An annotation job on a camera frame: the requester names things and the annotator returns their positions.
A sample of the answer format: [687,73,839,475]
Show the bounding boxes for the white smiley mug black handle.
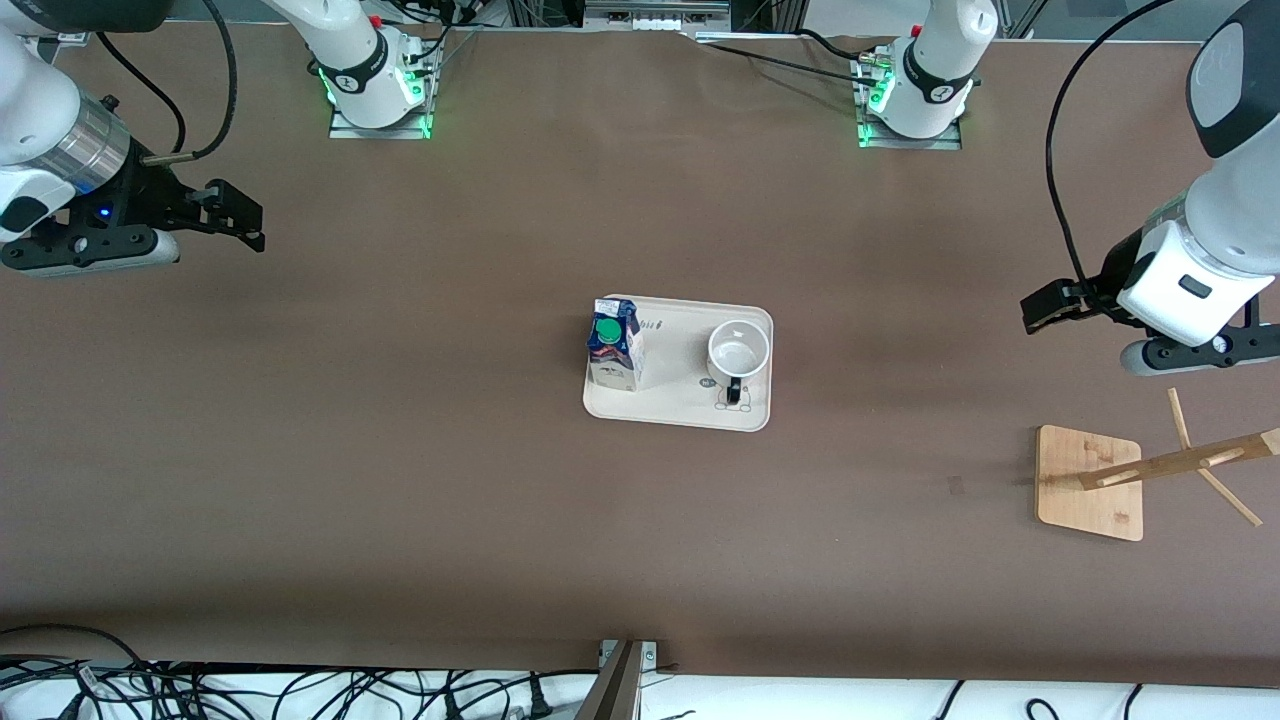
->
[706,320,771,406]

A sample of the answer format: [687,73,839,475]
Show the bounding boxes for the blue white milk carton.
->
[586,297,646,393]

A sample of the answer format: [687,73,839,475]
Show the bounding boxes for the cream rabbit print tray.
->
[583,294,775,433]

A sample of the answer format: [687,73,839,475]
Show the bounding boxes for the wooden mug rack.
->
[1035,388,1280,542]

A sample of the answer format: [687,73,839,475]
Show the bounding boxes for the grey power strip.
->
[583,0,733,33]

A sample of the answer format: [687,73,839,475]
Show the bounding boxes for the aluminium profile bar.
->
[575,640,646,720]

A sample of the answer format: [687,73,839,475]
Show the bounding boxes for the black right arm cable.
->
[95,0,239,163]

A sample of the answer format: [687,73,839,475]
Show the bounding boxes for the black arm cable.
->
[1045,0,1179,289]
[95,0,239,163]

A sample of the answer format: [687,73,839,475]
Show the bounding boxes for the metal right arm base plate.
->
[328,98,433,140]

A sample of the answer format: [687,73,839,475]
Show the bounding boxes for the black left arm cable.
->
[1045,0,1179,289]

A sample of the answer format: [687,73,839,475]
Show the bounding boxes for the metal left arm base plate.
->
[857,118,963,152]

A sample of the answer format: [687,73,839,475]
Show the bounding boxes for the black table cable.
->
[795,27,893,61]
[698,42,867,83]

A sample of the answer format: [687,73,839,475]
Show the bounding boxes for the silver corner bracket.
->
[598,640,659,673]

